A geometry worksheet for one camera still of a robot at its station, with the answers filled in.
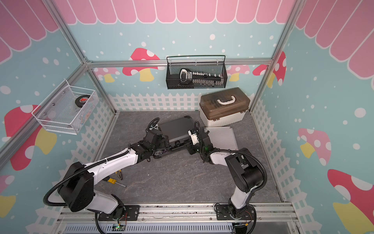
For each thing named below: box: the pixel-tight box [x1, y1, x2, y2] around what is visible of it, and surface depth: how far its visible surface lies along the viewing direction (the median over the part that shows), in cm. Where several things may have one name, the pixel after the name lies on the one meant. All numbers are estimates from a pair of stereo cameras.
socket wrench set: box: [179, 68, 222, 86], surface depth 91 cm
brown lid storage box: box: [199, 87, 251, 128], surface depth 101 cm
